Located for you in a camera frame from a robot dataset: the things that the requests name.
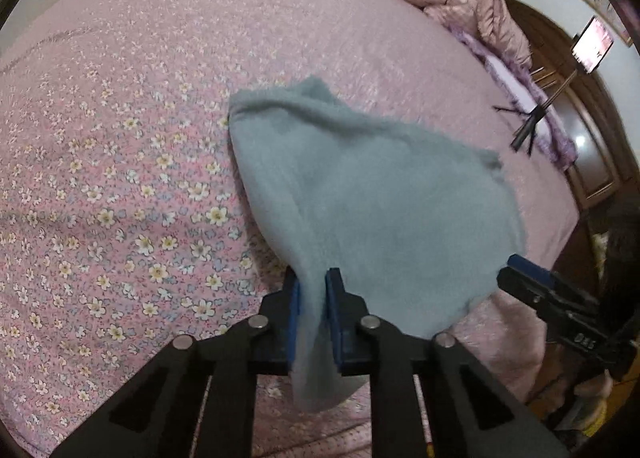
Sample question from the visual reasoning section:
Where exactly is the right gloved hand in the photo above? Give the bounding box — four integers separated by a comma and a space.
542, 370, 614, 438

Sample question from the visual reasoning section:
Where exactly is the purple lace pillow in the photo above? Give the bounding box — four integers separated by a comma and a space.
448, 26, 578, 171

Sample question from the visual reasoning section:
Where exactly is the framed wall picture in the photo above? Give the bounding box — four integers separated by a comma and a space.
583, 0, 634, 48

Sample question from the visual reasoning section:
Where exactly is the black tripod stand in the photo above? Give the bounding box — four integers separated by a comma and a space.
494, 69, 578, 156

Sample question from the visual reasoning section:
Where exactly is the pink quilted blanket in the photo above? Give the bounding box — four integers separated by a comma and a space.
405, 0, 532, 69

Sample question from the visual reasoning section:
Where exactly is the pink floral bed sheet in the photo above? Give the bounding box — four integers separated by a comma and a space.
1, 0, 578, 457

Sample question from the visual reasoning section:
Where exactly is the dark wooden dresser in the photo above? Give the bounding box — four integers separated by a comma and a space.
506, 0, 639, 210

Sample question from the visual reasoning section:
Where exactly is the phone on tripod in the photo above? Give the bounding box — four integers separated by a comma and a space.
572, 16, 614, 74

